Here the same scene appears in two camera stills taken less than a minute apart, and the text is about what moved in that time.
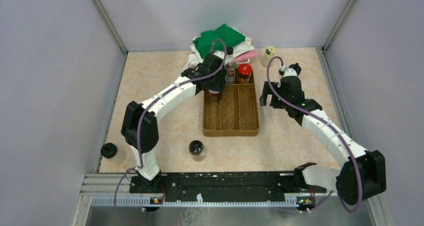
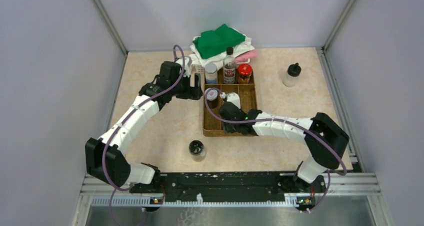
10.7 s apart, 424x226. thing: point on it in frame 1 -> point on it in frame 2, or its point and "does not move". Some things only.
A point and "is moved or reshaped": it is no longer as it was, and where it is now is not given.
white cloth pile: (195, 57) does not move
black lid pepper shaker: (196, 149) does not move
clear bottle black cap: (230, 66) does not move
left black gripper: (219, 85) -> (193, 92)
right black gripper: (267, 90) -> (228, 129)
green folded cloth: (218, 39) does not move
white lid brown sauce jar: (216, 96) is moved or reshaped
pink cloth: (245, 57) does not move
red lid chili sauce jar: (244, 72) does not move
